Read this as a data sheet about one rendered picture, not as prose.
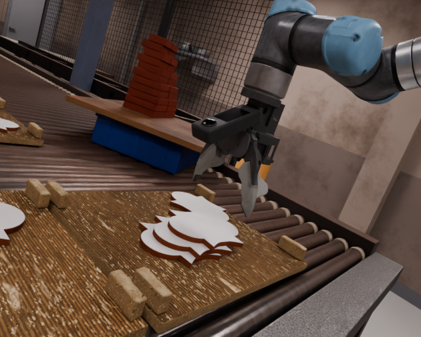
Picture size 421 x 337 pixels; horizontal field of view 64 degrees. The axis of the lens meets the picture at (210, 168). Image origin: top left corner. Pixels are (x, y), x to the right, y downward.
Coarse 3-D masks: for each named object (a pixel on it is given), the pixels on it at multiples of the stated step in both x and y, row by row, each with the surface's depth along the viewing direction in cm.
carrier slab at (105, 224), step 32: (96, 192) 67; (128, 192) 73; (160, 192) 80; (192, 192) 89; (64, 224) 53; (96, 224) 55; (128, 224) 59; (96, 256) 47; (128, 256) 49; (224, 256) 59; (256, 256) 64; (288, 256) 70; (192, 288) 47; (224, 288) 50; (256, 288) 54; (160, 320) 38
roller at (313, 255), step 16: (336, 240) 98; (320, 256) 82; (336, 256) 94; (304, 272) 75; (272, 288) 63; (240, 304) 54; (144, 320) 40; (192, 320) 44; (208, 320) 47; (144, 336) 38; (160, 336) 40; (176, 336) 42
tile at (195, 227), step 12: (180, 216) 62; (192, 216) 64; (204, 216) 66; (168, 228) 58; (180, 228) 57; (192, 228) 59; (204, 228) 61; (216, 228) 62; (228, 228) 64; (192, 240) 56; (204, 240) 56; (216, 240) 57; (228, 240) 59
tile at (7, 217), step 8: (0, 208) 48; (8, 208) 48; (16, 208) 49; (0, 216) 46; (8, 216) 46; (16, 216) 47; (24, 216) 48; (0, 224) 44; (8, 224) 44; (16, 224) 45; (0, 232) 42; (8, 232) 44; (0, 240) 41; (8, 240) 42
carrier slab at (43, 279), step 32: (0, 192) 54; (32, 224) 48; (0, 256) 40; (32, 256) 42; (64, 256) 44; (0, 288) 35; (32, 288) 36; (64, 288) 38; (96, 288) 40; (0, 320) 31; (32, 320) 32; (64, 320) 34; (96, 320) 35; (128, 320) 37
